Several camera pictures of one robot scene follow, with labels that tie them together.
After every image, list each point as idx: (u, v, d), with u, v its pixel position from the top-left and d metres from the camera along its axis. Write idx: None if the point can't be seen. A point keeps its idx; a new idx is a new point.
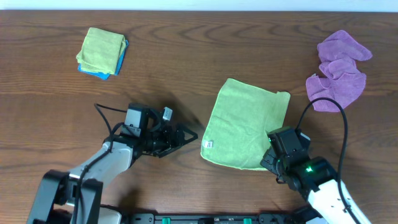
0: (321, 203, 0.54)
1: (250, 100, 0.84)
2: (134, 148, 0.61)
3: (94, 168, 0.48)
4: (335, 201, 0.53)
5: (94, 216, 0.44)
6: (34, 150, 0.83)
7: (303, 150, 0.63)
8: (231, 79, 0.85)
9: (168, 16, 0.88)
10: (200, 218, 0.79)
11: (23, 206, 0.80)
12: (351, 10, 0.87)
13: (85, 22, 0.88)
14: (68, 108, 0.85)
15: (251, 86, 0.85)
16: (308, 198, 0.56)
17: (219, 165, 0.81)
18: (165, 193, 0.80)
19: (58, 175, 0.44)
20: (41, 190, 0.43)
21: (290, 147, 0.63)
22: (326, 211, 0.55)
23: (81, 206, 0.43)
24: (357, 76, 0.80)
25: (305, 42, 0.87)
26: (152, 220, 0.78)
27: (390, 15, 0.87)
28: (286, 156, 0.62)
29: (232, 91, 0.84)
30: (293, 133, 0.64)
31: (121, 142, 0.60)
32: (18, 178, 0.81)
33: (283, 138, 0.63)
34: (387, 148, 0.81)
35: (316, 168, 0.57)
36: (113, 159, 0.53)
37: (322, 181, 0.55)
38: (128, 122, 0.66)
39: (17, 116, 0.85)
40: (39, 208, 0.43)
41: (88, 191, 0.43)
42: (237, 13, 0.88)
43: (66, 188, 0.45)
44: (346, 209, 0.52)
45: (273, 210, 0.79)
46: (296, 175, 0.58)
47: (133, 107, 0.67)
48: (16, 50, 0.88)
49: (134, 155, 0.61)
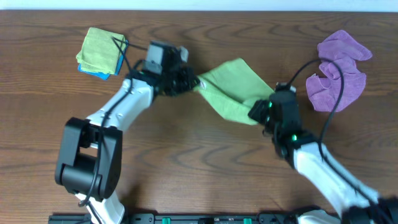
0: (302, 158, 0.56)
1: (249, 83, 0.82)
2: (155, 84, 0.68)
3: (114, 114, 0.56)
4: (313, 157, 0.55)
5: (115, 162, 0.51)
6: (27, 149, 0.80)
7: (299, 122, 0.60)
8: (240, 60, 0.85)
9: (168, 16, 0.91)
10: (200, 218, 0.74)
11: (12, 208, 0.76)
12: (343, 10, 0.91)
13: (87, 23, 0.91)
14: (66, 106, 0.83)
15: (252, 72, 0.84)
16: (294, 162, 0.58)
17: (225, 170, 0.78)
18: (165, 193, 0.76)
19: (80, 123, 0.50)
20: (65, 137, 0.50)
21: (288, 118, 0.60)
22: (310, 169, 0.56)
23: (105, 150, 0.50)
24: (357, 76, 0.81)
25: (304, 42, 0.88)
26: (152, 220, 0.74)
27: (382, 17, 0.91)
28: (282, 126, 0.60)
29: (236, 69, 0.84)
30: (295, 104, 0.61)
31: (142, 81, 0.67)
32: (9, 177, 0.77)
33: (285, 107, 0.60)
34: (391, 147, 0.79)
35: (305, 138, 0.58)
36: (132, 100, 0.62)
37: (305, 145, 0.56)
38: (148, 58, 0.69)
39: (12, 115, 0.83)
40: (64, 154, 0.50)
41: (111, 136, 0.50)
42: (236, 13, 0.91)
43: (89, 134, 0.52)
44: (323, 158, 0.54)
45: (274, 210, 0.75)
46: (285, 144, 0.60)
47: (155, 45, 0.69)
48: (18, 50, 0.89)
49: (155, 91, 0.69)
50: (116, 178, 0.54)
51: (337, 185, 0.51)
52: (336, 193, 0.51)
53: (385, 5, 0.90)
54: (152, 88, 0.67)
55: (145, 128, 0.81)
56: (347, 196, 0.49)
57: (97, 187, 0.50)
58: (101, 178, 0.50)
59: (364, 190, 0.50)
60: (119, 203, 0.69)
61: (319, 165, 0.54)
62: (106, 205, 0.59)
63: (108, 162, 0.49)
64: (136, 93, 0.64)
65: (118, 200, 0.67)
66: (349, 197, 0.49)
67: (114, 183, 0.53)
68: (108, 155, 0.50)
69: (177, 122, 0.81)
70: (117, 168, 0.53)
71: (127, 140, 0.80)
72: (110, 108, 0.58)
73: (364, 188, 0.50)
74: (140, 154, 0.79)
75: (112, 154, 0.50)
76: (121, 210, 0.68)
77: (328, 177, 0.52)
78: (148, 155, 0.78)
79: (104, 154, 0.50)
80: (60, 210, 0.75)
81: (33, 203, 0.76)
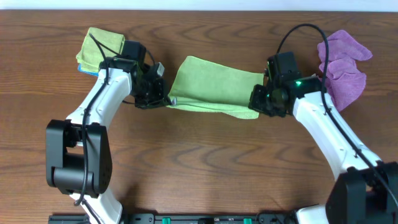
0: (303, 106, 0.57)
1: (217, 75, 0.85)
2: (133, 68, 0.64)
3: (93, 109, 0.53)
4: (318, 107, 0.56)
5: (104, 155, 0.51)
6: (27, 149, 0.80)
7: (298, 73, 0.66)
8: (190, 56, 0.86)
9: (168, 16, 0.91)
10: (200, 218, 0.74)
11: (11, 208, 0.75)
12: (343, 10, 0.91)
13: (87, 23, 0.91)
14: (64, 106, 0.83)
15: (211, 63, 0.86)
16: (295, 107, 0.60)
17: (225, 170, 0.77)
18: (165, 193, 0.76)
19: (61, 125, 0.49)
20: (49, 140, 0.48)
21: (285, 69, 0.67)
22: (308, 119, 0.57)
23: (91, 146, 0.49)
24: (357, 76, 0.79)
25: (304, 42, 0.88)
26: (152, 220, 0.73)
27: (382, 16, 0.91)
28: (280, 76, 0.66)
29: (192, 68, 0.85)
30: (291, 57, 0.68)
31: (119, 68, 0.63)
32: (9, 178, 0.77)
33: (280, 59, 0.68)
34: (393, 147, 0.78)
35: (309, 86, 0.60)
36: (109, 92, 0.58)
37: (308, 91, 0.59)
38: (125, 53, 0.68)
39: (12, 115, 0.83)
40: (51, 158, 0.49)
41: (94, 132, 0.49)
42: (235, 12, 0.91)
43: (73, 134, 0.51)
44: (326, 111, 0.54)
45: (274, 210, 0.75)
46: (286, 87, 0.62)
47: (130, 42, 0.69)
48: (18, 50, 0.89)
49: (134, 75, 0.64)
50: (108, 170, 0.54)
51: (337, 142, 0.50)
52: (333, 149, 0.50)
53: (385, 5, 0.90)
54: (129, 75, 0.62)
55: (144, 128, 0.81)
56: (346, 155, 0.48)
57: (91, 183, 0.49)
58: (92, 175, 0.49)
59: (365, 154, 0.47)
60: (116, 200, 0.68)
61: (322, 117, 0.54)
62: (102, 203, 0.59)
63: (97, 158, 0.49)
64: (114, 83, 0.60)
65: (115, 198, 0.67)
66: (347, 158, 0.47)
67: (108, 177, 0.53)
68: (96, 150, 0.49)
69: (176, 122, 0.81)
70: (107, 162, 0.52)
71: (127, 140, 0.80)
72: (89, 103, 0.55)
73: (365, 154, 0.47)
74: (140, 154, 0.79)
75: (99, 150, 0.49)
76: (118, 207, 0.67)
77: (329, 131, 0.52)
78: (148, 155, 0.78)
79: (92, 150, 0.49)
80: (60, 210, 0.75)
81: (33, 203, 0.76)
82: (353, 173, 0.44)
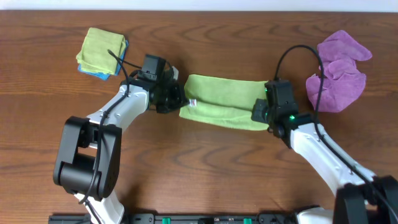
0: (299, 135, 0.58)
1: (224, 93, 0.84)
2: (151, 91, 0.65)
3: (112, 114, 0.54)
4: (311, 135, 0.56)
5: (115, 159, 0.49)
6: (26, 149, 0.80)
7: (294, 104, 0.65)
8: (191, 76, 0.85)
9: (168, 16, 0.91)
10: (200, 218, 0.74)
11: (11, 208, 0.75)
12: (343, 10, 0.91)
13: (87, 23, 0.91)
14: (65, 106, 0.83)
15: (214, 78, 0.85)
16: (291, 140, 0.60)
17: (226, 170, 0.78)
18: (164, 193, 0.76)
19: (79, 122, 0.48)
20: (65, 134, 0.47)
21: (282, 100, 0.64)
22: (305, 149, 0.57)
23: (104, 147, 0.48)
24: (357, 76, 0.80)
25: (304, 42, 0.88)
26: (152, 220, 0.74)
27: (382, 17, 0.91)
28: (277, 107, 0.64)
29: (196, 87, 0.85)
30: (288, 87, 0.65)
31: (138, 86, 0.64)
32: (8, 178, 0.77)
33: (277, 90, 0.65)
34: (392, 147, 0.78)
35: (301, 119, 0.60)
36: (127, 104, 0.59)
37: (301, 124, 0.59)
38: (144, 68, 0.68)
39: (12, 115, 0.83)
40: (63, 154, 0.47)
41: (111, 133, 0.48)
42: (236, 12, 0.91)
43: (88, 133, 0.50)
44: (319, 137, 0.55)
45: (273, 210, 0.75)
46: (282, 123, 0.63)
47: (149, 56, 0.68)
48: (18, 50, 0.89)
49: (150, 97, 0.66)
50: (115, 175, 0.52)
51: (332, 163, 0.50)
52: (328, 170, 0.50)
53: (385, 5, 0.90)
54: (147, 93, 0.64)
55: (145, 128, 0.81)
56: (341, 174, 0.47)
57: (97, 186, 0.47)
58: (101, 178, 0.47)
59: (359, 170, 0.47)
60: (119, 203, 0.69)
61: (316, 143, 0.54)
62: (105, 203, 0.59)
63: (108, 162, 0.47)
64: (133, 96, 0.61)
65: (117, 200, 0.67)
66: (344, 177, 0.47)
67: (113, 183, 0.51)
68: (107, 152, 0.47)
69: (177, 123, 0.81)
70: (115, 167, 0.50)
71: (127, 140, 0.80)
72: (108, 107, 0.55)
73: (360, 169, 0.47)
74: (140, 154, 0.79)
75: (112, 152, 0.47)
76: (120, 210, 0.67)
77: (323, 155, 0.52)
78: (148, 155, 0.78)
79: (104, 151, 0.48)
80: (60, 210, 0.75)
81: (33, 203, 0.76)
82: (350, 188, 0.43)
